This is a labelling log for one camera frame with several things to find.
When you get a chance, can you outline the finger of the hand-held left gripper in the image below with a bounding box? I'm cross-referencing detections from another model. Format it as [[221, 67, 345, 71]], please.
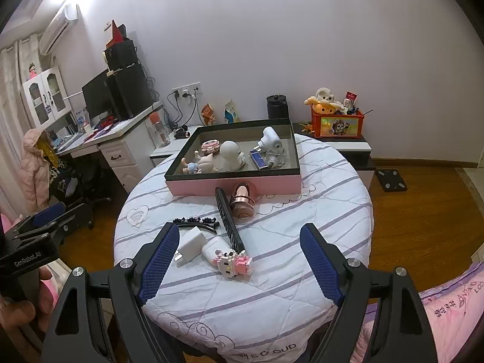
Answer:
[[17, 201, 69, 234], [45, 203, 93, 240]]

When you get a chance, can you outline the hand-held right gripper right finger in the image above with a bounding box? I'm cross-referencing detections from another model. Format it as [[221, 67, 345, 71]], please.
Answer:
[[300, 222, 443, 363]]

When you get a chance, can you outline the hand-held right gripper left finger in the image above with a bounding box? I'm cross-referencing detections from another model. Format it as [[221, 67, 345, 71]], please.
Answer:
[[40, 222, 186, 363]]

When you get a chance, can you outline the white charger adapter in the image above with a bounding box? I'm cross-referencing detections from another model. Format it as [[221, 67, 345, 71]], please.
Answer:
[[174, 227, 207, 267]]

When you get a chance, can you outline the black hair clip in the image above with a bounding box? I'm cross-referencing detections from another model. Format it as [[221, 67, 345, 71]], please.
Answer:
[[173, 216, 221, 234]]

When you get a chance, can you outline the white earbuds case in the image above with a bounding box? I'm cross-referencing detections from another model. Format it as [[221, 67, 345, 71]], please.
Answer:
[[201, 235, 231, 265]]

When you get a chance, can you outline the pink white block cat toy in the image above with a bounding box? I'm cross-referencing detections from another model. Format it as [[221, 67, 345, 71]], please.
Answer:
[[212, 249, 254, 280]]

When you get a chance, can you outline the black comb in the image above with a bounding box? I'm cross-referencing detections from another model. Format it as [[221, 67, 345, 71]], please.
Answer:
[[215, 186, 247, 254]]

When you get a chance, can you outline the rose gold cylinder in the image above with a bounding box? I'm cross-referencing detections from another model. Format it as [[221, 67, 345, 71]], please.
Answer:
[[229, 181, 258, 219]]

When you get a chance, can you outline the pink box with black rim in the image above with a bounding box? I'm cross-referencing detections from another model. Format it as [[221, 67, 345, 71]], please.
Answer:
[[164, 118, 301, 197]]

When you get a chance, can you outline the baby doll figure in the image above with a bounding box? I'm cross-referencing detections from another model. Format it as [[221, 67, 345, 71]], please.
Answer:
[[181, 151, 217, 175]]

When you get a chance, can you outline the clear glass perfume bottle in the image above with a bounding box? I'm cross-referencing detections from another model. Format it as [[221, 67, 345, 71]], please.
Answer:
[[265, 148, 286, 168]]

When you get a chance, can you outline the blue mirrored rectangular case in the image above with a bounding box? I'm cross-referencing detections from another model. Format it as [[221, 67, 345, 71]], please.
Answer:
[[249, 149, 271, 170]]

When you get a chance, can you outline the white round figurine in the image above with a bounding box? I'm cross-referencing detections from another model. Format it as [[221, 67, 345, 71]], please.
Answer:
[[219, 141, 246, 171]]

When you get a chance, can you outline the white handheld device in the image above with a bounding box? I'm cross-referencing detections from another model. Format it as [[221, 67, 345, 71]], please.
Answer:
[[256, 126, 283, 152]]

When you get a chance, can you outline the person's left hand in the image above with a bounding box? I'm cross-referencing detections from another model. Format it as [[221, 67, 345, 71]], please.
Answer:
[[0, 299, 38, 335]]

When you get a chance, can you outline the black office chair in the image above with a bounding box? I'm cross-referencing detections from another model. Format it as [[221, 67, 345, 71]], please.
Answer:
[[49, 166, 112, 231]]

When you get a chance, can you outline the pink jacket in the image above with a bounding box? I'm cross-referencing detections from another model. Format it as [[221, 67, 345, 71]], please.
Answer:
[[21, 129, 51, 208]]

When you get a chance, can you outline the white striped quilt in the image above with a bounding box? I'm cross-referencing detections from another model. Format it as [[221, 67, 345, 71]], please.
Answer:
[[113, 132, 375, 361]]

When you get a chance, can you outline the yellow patterned scarf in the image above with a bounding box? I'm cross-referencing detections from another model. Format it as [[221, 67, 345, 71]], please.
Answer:
[[40, 132, 69, 171]]

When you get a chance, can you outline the white desk with drawers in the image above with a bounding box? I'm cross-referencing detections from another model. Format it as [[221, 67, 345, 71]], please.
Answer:
[[53, 100, 165, 193]]

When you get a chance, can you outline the black bathroom scale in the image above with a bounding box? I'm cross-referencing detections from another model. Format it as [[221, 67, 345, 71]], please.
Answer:
[[375, 169, 409, 192]]

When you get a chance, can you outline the white curtain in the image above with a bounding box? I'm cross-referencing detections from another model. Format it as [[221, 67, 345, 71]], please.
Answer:
[[0, 34, 38, 212]]

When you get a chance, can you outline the white glass door cabinet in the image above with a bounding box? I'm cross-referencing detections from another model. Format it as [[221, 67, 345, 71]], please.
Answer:
[[21, 66, 72, 129]]

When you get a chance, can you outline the pink bottle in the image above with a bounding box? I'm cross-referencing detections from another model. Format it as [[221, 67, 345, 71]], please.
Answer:
[[149, 111, 171, 148]]

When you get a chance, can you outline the black computer monitor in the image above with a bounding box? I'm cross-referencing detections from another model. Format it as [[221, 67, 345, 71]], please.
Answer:
[[82, 70, 113, 119]]

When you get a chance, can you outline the black computer tower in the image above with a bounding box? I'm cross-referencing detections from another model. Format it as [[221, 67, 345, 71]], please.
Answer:
[[106, 62, 154, 121]]

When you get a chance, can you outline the pink purple blanket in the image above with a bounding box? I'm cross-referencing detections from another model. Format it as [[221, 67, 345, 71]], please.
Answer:
[[352, 261, 484, 363]]

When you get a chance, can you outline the orange storage box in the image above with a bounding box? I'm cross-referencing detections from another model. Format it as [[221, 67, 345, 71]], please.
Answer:
[[311, 109, 364, 139]]

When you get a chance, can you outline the orange snack bag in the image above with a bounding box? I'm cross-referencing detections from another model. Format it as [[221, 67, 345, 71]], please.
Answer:
[[200, 102, 217, 126]]

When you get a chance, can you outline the yellow white plush toy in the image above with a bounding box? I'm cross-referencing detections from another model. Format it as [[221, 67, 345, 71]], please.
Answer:
[[306, 87, 346, 114]]

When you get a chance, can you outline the black kettle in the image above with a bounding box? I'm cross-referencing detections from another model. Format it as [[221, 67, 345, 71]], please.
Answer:
[[266, 94, 290, 121]]

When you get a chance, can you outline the blue white snack bag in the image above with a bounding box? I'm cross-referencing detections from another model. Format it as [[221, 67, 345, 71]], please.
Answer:
[[223, 99, 241, 123]]

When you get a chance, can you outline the white air conditioner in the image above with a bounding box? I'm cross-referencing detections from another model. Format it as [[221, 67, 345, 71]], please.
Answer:
[[40, 4, 79, 55]]

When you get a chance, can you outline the red triangular box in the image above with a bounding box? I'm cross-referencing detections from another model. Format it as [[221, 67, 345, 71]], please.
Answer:
[[106, 20, 127, 46]]

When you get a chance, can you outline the black power cable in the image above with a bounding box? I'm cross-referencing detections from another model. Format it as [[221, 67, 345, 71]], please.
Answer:
[[166, 91, 199, 131]]

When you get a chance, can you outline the white wall socket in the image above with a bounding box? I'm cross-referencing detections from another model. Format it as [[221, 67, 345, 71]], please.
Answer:
[[172, 81, 202, 99]]

